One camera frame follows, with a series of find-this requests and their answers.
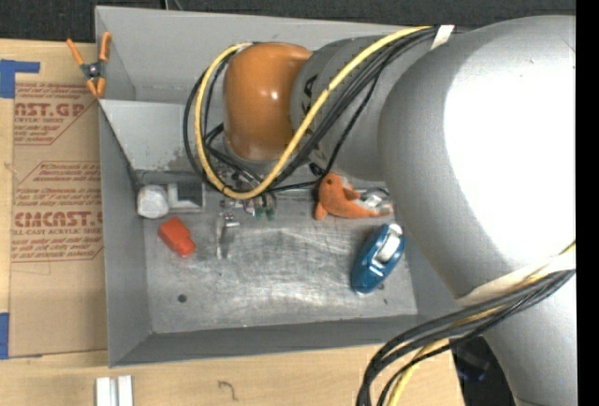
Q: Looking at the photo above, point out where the grey angular block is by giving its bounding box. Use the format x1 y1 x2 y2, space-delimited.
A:
166 181 207 214

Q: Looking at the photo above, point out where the red plastic cap block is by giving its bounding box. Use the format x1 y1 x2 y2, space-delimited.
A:
156 215 197 259

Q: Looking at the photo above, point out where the grey metal bin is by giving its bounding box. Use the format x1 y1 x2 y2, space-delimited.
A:
95 5 464 369

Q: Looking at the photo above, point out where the white crumpled lump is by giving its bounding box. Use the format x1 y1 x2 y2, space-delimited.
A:
136 184 170 219

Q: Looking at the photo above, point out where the orange plush fish toy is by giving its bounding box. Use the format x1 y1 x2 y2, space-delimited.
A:
313 172 381 222

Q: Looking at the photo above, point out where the clear plastic packet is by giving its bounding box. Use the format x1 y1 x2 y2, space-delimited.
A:
357 187 395 216

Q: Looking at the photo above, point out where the blue tape dispenser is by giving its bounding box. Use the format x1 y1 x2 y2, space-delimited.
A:
349 222 406 296

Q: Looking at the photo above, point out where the brown cardboard board red print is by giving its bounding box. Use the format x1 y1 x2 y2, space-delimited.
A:
0 37 110 359

